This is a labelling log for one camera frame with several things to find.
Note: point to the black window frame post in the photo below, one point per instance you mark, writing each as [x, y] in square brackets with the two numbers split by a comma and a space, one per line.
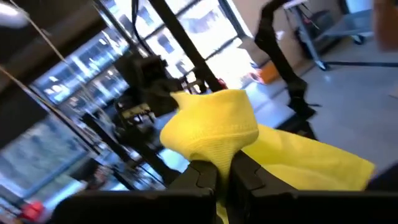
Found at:
[183, 40]

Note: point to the yellow garment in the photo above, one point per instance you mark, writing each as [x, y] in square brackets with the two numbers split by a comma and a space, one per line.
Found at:
[214, 124]

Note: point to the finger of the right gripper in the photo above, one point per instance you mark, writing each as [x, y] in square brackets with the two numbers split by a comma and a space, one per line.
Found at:
[161, 96]

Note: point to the grey metal trolley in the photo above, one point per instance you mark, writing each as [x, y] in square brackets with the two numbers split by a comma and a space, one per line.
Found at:
[342, 25]

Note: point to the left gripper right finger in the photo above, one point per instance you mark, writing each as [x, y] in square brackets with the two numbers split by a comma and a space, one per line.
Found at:
[311, 208]

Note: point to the orange floor object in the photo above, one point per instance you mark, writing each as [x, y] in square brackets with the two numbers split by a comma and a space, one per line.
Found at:
[269, 72]

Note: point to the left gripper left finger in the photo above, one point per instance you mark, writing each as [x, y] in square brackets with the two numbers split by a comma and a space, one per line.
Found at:
[140, 208]

